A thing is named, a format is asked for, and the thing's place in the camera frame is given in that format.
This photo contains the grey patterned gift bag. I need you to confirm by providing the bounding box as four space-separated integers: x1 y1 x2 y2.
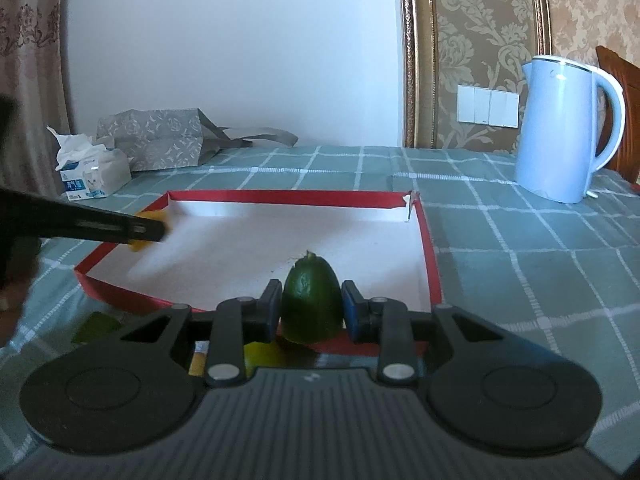
96 108 299 172

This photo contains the light blue electric kettle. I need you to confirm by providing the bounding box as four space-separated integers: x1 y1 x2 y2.
514 55 627 204

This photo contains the wooden chair back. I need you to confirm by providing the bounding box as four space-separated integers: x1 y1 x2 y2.
595 45 640 186

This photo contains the gold wall moulding frame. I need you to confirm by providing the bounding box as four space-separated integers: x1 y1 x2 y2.
397 0 553 150

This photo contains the beige patterned curtain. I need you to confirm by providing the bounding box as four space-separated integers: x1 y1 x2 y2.
0 0 76 188

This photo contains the green cucumber end piece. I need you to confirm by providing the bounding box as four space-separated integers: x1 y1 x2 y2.
281 251 345 346

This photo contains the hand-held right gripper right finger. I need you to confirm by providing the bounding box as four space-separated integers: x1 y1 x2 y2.
341 280 523 387

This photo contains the person's left hand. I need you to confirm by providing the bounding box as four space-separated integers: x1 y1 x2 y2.
0 280 36 348

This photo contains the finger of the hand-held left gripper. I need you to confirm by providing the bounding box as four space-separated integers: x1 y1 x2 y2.
0 185 167 245

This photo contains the red cardboard box tray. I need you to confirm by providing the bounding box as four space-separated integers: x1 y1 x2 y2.
74 190 443 358

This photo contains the white tissue pack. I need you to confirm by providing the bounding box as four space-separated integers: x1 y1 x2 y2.
46 126 132 202

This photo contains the white wall switch panel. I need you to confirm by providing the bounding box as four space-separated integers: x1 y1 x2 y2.
457 85 521 127

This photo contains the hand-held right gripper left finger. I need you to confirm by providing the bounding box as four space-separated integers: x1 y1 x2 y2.
100 279 284 389

